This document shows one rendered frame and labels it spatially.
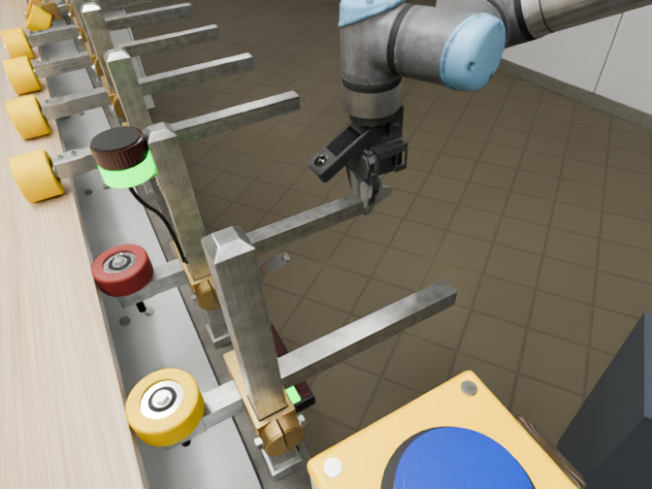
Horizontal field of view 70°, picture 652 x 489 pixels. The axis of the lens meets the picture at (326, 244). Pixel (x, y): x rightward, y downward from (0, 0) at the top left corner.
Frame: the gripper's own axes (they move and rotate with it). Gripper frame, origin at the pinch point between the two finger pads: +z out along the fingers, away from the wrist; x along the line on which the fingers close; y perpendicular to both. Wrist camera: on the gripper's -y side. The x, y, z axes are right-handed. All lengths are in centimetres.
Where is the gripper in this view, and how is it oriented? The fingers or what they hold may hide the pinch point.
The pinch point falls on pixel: (361, 210)
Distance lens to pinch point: 87.6
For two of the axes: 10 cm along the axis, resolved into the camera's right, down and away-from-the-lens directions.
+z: 0.6, 7.2, 6.9
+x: -4.7, -5.8, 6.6
